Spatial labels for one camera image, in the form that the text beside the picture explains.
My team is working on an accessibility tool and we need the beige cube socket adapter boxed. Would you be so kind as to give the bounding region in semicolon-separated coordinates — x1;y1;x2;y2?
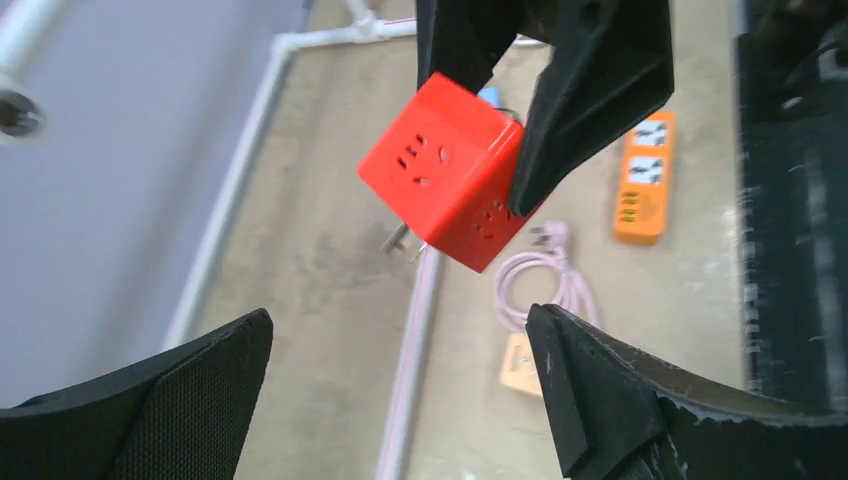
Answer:
499;333;542;397

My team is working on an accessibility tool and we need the white PVC pipe frame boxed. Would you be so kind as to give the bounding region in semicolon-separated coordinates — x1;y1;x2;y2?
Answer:
1;1;558;479

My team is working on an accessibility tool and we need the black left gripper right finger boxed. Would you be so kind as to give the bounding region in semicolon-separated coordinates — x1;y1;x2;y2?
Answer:
526;304;847;480

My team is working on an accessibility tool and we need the orange power strip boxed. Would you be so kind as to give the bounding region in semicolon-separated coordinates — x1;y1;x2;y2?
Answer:
612;111;676;245

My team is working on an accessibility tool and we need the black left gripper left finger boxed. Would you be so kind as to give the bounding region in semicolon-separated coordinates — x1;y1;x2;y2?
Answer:
1;309;273;479

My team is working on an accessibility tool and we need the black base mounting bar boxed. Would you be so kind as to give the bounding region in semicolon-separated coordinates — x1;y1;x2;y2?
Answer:
735;1;847;410

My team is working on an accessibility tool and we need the red cube socket adapter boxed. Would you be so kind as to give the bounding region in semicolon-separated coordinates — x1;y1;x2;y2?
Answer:
357;73;526;273

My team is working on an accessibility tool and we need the blue square charger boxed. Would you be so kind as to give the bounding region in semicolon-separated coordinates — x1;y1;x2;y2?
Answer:
478;87;503;109

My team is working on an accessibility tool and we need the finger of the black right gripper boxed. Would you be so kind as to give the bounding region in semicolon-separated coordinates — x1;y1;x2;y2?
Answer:
509;1;674;216
415;0;527;93

